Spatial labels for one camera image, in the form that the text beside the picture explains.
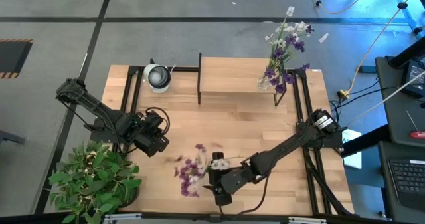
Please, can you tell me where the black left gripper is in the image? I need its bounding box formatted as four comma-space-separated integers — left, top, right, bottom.
131, 112, 171, 158

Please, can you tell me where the black side desk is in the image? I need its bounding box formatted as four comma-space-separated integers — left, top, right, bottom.
375, 53, 425, 148

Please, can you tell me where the black aluminium table frame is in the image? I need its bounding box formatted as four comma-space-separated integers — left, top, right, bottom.
287, 67, 355, 218
120, 65, 201, 164

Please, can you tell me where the potted green leafy plant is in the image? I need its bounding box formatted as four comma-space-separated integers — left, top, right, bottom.
46, 140, 143, 224

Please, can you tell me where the white flower bunch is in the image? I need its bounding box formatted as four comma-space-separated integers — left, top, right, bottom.
207, 156, 248, 171
258, 6, 329, 88

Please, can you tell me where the purple flower bunch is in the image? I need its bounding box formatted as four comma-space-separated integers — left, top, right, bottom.
264, 24, 315, 97
173, 143, 209, 199

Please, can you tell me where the white paper sheet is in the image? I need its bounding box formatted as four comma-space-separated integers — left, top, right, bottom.
341, 129, 363, 170

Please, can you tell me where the black keyboard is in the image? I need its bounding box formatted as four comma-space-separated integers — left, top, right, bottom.
387, 159, 425, 212

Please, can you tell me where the yellow extension cable with plug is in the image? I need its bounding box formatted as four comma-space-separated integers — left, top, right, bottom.
337, 0, 425, 100

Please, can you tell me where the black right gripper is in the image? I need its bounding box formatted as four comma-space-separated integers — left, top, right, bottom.
202, 151, 257, 207

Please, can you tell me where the black mat with hazard stripes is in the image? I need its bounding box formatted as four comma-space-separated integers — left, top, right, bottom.
0, 39, 34, 80

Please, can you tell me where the yellow floor cable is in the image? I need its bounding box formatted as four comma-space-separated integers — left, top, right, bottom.
282, 0, 375, 15

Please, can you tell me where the black support strut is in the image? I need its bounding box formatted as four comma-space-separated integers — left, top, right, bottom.
340, 124, 390, 158

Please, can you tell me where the black rail with silver brackets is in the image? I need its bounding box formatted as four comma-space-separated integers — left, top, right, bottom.
104, 212, 328, 224

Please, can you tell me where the wooden shelf with black legs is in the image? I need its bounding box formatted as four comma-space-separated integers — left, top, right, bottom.
197, 52, 288, 108

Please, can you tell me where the red handled screwdriver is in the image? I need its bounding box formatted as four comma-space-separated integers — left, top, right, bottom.
405, 110, 425, 140

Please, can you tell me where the black furniture foot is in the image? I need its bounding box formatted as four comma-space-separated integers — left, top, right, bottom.
0, 129, 27, 145

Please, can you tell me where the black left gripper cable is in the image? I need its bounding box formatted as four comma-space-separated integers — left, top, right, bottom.
145, 106, 171, 137

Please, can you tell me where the white cable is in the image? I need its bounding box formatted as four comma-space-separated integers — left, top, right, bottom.
347, 70, 425, 127

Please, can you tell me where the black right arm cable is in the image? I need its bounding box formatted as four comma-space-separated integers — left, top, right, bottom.
218, 173, 270, 217

